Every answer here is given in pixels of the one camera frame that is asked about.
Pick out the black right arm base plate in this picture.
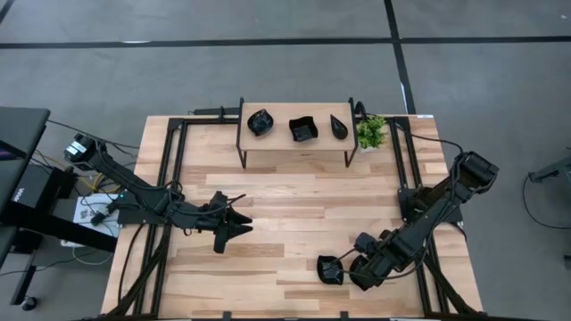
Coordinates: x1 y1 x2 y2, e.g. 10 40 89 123
397 186 468 224

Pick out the black leaf-shaped mini plate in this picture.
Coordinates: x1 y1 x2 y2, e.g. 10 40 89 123
317 254 345 286
247 109 276 137
348 254 376 292

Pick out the black floor cable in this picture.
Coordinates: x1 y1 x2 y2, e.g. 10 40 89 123
521 172 571 231
0 249 98 278
46 118 141 150

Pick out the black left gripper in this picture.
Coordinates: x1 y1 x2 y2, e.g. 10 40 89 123
170 190 254 239

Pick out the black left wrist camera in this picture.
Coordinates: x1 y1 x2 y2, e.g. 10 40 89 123
212 229 231 255

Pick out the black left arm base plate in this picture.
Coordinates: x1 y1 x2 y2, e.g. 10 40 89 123
116 191 179 226

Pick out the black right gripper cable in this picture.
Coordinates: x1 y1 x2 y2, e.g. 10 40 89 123
330 247 405 282

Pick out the yellow cable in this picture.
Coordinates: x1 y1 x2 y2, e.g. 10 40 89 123
87 172 120 194

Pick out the white floor cable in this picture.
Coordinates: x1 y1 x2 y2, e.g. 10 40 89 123
70 244 115 268

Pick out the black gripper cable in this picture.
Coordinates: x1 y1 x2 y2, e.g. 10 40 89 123
330 247 405 282
169 179 248 219

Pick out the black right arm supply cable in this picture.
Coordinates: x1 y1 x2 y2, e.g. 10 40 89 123
387 119 467 157

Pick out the dark desk screen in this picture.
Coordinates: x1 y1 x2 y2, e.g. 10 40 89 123
0 140 28 162

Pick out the black computer tower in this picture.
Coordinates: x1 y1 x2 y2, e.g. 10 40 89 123
11 163 62 210

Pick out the black standing desk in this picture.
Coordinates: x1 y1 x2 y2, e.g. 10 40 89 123
0 106 120 307

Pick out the white printed sheet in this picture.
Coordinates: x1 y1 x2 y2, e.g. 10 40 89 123
72 193 120 238

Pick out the black square mini plate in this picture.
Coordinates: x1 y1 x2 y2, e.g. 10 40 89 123
288 115 319 143

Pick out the black teardrop mini plate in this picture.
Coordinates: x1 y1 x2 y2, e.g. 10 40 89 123
329 113 350 141

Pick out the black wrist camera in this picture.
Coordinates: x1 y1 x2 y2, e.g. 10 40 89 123
353 231 381 258
212 229 231 255

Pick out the green plant in white pot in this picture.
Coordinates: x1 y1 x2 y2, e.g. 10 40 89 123
355 113 389 154

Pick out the grey chair base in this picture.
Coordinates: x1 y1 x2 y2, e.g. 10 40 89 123
528 146 571 184

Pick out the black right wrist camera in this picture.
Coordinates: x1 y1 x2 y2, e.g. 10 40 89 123
353 231 381 258

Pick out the black hanging cable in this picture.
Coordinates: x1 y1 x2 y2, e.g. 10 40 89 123
116 222 146 307

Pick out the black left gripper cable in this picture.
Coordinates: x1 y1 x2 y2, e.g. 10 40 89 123
169 179 248 219

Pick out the black floor tape line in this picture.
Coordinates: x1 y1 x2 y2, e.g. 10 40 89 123
383 0 418 115
0 34 571 50

